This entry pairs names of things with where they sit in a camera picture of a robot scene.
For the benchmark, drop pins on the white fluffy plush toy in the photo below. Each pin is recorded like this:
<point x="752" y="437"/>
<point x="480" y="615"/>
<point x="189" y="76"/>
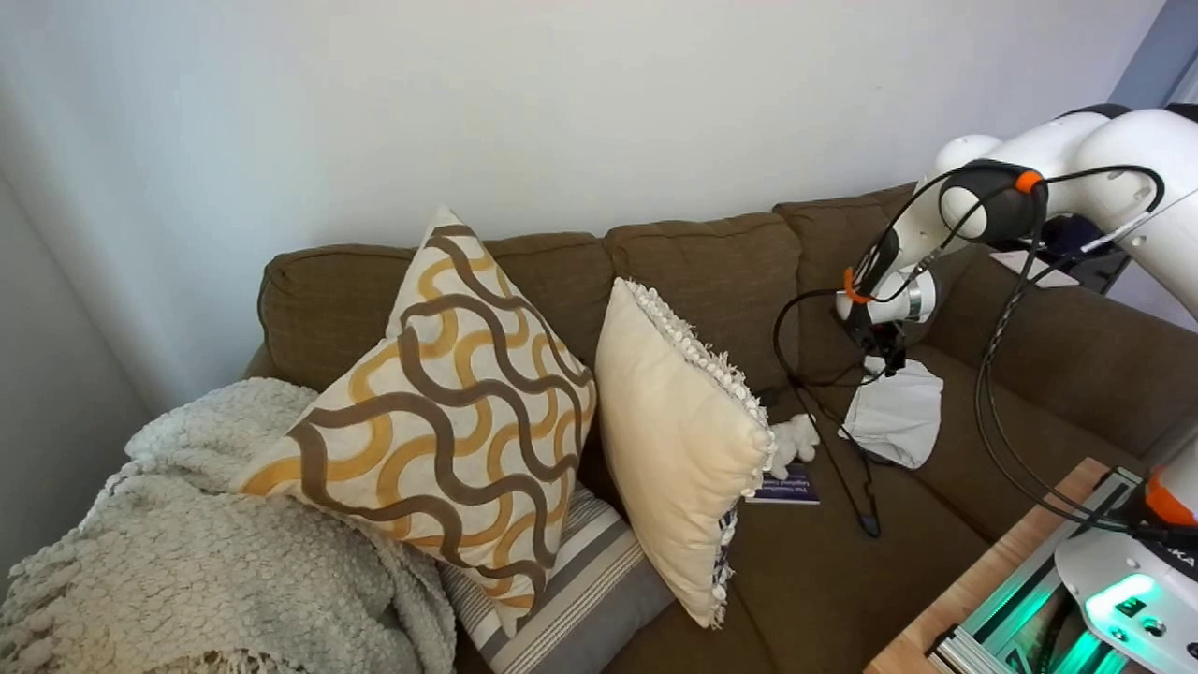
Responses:
<point x="795" y="438"/>

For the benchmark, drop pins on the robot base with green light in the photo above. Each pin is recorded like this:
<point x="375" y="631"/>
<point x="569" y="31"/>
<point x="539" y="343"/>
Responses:
<point x="1137" y="583"/>

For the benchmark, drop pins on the white towel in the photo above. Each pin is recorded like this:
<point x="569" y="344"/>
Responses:
<point x="895" y="417"/>

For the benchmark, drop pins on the grey striped cushion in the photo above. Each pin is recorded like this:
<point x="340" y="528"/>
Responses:
<point x="595" y="601"/>

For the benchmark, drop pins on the wooden table with rail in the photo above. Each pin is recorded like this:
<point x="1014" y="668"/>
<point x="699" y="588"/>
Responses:
<point x="1009" y="613"/>

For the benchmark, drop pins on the grey fluffy blanket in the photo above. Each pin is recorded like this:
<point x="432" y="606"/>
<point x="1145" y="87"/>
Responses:
<point x="174" y="569"/>

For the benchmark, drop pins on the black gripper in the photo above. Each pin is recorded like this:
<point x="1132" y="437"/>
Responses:
<point x="885" y="349"/>

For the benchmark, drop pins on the blue white tasselled pillow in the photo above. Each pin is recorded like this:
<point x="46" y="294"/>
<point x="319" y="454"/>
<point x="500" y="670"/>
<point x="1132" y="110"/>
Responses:
<point x="686" y="438"/>

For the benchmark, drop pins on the yellow brown wave pillow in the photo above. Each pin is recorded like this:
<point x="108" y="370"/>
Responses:
<point x="458" y="432"/>

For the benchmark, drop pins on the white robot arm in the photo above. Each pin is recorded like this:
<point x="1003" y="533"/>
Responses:
<point x="1132" y="173"/>

